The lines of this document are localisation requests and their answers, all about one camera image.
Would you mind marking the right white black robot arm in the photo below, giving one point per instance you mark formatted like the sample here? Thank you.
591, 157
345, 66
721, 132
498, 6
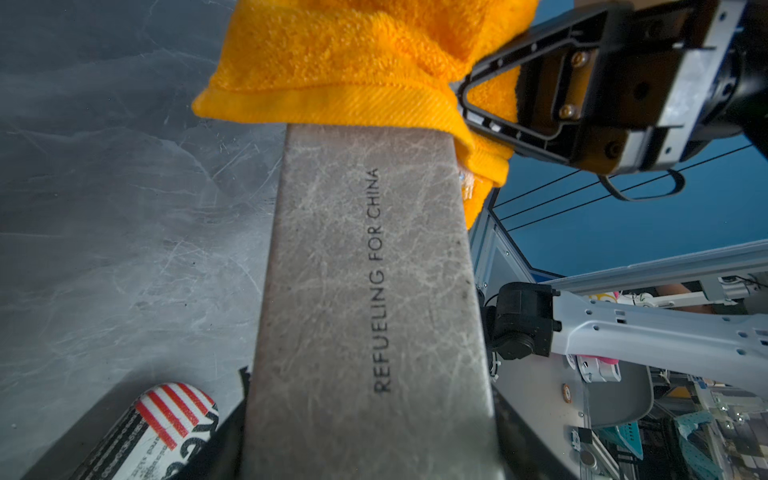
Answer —
525, 319

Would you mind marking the orange fluffy cloth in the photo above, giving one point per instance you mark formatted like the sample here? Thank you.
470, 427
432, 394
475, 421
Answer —
366, 63

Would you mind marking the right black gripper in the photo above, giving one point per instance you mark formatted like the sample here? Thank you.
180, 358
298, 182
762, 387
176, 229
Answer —
615, 89

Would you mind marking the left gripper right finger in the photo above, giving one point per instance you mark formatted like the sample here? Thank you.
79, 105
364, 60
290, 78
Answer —
524, 455

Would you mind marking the grey rectangular eyeglass case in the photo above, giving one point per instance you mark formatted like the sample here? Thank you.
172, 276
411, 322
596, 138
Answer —
370, 359

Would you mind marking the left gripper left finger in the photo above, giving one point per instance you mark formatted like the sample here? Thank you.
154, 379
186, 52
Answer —
221, 457

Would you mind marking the newspaper print eyeglass case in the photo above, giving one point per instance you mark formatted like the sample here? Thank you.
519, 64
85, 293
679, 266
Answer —
156, 437

